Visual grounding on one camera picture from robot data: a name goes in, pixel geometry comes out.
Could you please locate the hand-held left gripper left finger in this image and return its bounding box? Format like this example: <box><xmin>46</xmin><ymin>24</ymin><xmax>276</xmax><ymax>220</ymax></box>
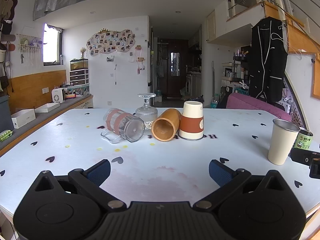
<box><xmin>34</xmin><ymin>159</ymin><xmax>127</xmax><ymax>212</ymax></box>

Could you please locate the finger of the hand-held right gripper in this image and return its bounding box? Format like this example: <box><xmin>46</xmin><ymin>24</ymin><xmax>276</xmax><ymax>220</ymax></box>
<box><xmin>309</xmin><ymin>157</ymin><xmax>320</xmax><ymax>179</ymax></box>
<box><xmin>290</xmin><ymin>147</ymin><xmax>320</xmax><ymax>166</ymax></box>

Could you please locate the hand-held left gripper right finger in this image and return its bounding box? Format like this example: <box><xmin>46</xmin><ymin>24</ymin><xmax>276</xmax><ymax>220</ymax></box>
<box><xmin>193</xmin><ymin>159</ymin><xmax>292</xmax><ymax>212</ymax></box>

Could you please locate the cream metal cup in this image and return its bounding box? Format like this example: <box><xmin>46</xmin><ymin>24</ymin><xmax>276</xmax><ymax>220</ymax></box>
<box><xmin>267</xmin><ymin>118</ymin><xmax>301</xmax><ymax>166</ymax></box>

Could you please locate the paper cup with brown sleeve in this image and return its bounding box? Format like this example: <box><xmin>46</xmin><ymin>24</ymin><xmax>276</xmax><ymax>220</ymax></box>
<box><xmin>178</xmin><ymin>101</ymin><xmax>205</xmax><ymax>141</ymax></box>

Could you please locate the orange wooden cup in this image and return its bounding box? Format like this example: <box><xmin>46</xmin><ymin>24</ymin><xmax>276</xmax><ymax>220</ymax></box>
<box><xmin>151</xmin><ymin>108</ymin><xmax>182</xmax><ymax>142</ymax></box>

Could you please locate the green labelled can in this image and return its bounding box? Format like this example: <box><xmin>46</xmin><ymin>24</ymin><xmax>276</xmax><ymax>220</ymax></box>
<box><xmin>291</xmin><ymin>127</ymin><xmax>314</xmax><ymax>153</ymax></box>

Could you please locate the glass mug with pink bands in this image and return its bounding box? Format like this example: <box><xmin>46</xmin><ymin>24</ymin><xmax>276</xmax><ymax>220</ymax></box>
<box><xmin>101</xmin><ymin>108</ymin><xmax>146</xmax><ymax>144</ymax></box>

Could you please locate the white perforated panel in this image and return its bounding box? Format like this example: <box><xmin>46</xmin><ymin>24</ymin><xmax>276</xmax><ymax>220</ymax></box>
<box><xmin>274</xmin><ymin>77</ymin><xmax>301</xmax><ymax>121</ymax></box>

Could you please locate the pink chair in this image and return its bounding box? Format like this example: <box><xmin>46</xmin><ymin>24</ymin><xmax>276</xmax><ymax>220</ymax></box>
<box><xmin>226</xmin><ymin>92</ymin><xmax>292</xmax><ymax>123</ymax></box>

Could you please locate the ribbed glass goblet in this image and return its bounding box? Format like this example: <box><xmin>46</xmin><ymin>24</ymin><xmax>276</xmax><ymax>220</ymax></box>
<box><xmin>135</xmin><ymin>93</ymin><xmax>159</xmax><ymax>130</ymax></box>

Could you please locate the grey side counter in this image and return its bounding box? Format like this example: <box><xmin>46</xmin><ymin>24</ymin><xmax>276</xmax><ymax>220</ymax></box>
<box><xmin>0</xmin><ymin>94</ymin><xmax>94</xmax><ymax>157</ymax></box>

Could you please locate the flat white tray box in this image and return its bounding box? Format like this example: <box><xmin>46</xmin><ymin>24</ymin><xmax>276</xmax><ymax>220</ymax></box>
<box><xmin>34</xmin><ymin>102</ymin><xmax>61</xmax><ymax>114</ymax></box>

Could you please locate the white small appliance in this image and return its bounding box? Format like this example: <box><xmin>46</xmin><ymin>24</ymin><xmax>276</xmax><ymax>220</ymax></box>
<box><xmin>51</xmin><ymin>88</ymin><xmax>66</xmax><ymax>103</ymax></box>

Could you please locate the white open box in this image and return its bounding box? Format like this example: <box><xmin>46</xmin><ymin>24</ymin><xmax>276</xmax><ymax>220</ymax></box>
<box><xmin>11</xmin><ymin>108</ymin><xmax>36</xmax><ymax>129</ymax></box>

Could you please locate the washing machine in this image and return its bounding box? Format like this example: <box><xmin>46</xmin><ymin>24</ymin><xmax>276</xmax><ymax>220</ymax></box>
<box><xmin>186</xmin><ymin>73</ymin><xmax>195</xmax><ymax>96</ymax></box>

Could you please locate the small drawer unit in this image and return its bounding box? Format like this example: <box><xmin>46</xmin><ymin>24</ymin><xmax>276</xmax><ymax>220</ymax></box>
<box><xmin>69</xmin><ymin>68</ymin><xmax>90</xmax><ymax>86</ymax></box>

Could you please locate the green packet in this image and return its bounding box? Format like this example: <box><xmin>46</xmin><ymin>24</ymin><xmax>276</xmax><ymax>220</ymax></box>
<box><xmin>0</xmin><ymin>129</ymin><xmax>13</xmax><ymax>142</ymax></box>

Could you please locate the black jacket with white trim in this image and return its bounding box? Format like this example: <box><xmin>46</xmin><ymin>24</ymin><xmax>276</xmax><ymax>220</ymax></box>
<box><xmin>248</xmin><ymin>16</ymin><xmax>288</xmax><ymax>105</ymax></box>

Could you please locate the black storage rack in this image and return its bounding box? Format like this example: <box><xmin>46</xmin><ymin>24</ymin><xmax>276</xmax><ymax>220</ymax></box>
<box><xmin>232</xmin><ymin>45</ymin><xmax>251</xmax><ymax>91</ymax></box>

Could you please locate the glass fish tank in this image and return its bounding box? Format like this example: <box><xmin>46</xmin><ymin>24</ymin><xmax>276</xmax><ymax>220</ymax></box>
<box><xmin>70</xmin><ymin>58</ymin><xmax>89</xmax><ymax>71</ymax></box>

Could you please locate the dark grey box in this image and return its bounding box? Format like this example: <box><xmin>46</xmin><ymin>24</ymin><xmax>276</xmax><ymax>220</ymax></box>
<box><xmin>0</xmin><ymin>94</ymin><xmax>15</xmax><ymax>133</ymax></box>

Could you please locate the dark wooden door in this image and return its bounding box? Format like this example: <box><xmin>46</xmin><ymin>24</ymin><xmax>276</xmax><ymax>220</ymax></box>
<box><xmin>167</xmin><ymin>39</ymin><xmax>189</xmax><ymax>98</ymax></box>

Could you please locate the hanging plastic bag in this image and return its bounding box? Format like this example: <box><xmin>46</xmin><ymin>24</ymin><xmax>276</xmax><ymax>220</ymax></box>
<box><xmin>156</xmin><ymin>59</ymin><xmax>165</xmax><ymax>78</ymax></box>

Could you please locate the pink hanging ornament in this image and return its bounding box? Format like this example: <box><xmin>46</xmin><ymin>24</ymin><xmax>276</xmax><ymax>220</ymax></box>
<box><xmin>135</xmin><ymin>45</ymin><xmax>146</xmax><ymax>75</ymax></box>

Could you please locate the wooden staircase with railing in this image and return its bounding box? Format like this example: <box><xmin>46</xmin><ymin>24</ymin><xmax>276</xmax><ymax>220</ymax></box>
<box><xmin>226</xmin><ymin>0</ymin><xmax>320</xmax><ymax>67</ymax></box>

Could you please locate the cloud-shaped photo board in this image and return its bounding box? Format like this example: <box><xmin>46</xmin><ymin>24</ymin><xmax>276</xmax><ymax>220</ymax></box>
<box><xmin>86</xmin><ymin>28</ymin><xmax>136</xmax><ymax>56</ymax></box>

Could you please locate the window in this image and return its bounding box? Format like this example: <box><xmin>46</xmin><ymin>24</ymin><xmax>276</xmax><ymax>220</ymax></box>
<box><xmin>43</xmin><ymin>23</ymin><xmax>63</xmax><ymax>66</ymax></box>

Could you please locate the macrame wall hanger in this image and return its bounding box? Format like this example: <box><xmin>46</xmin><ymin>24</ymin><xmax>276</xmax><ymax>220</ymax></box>
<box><xmin>16</xmin><ymin>33</ymin><xmax>42</xmax><ymax>64</ymax></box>

